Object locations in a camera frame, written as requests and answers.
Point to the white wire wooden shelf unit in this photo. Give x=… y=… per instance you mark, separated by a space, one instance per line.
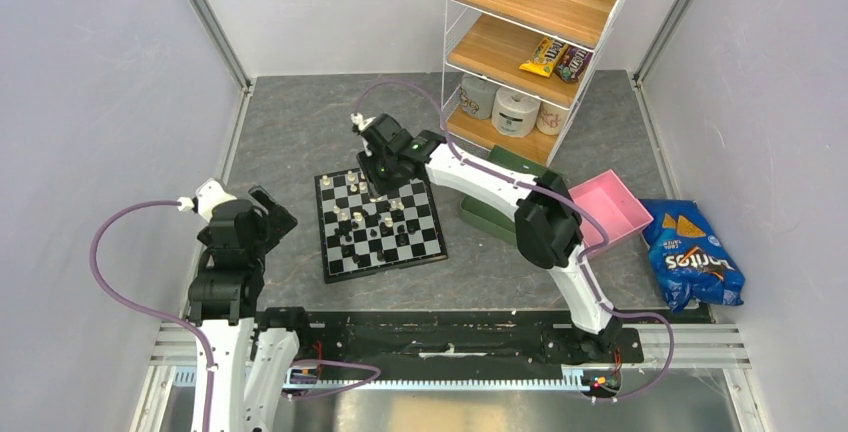
x=490 y=39

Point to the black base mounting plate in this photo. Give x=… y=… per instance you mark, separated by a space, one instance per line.
x=452 y=345

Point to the white toilet paper roll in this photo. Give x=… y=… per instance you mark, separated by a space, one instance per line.
x=514 y=114

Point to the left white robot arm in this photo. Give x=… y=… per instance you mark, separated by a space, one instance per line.
x=242 y=352

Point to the pink square tray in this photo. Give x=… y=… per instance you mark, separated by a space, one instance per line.
x=607 y=199

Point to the brown M&M candy bag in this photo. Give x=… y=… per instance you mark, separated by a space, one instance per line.
x=573 y=64

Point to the blue Doritos chip bag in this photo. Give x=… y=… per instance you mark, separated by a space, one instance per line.
x=687 y=258

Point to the grey mug with drawing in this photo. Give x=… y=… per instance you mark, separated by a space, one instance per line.
x=477 y=96

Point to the yellow M&M candy bag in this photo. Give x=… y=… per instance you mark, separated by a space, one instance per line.
x=545 y=58

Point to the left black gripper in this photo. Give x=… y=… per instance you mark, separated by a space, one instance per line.
x=276 y=222

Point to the green square tray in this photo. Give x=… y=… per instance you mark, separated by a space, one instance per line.
x=485 y=217

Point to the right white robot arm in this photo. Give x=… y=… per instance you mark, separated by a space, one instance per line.
x=547 y=223

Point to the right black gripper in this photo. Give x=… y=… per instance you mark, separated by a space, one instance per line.
x=366 y=164

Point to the black white chessboard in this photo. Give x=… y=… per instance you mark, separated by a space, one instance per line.
x=361 y=235

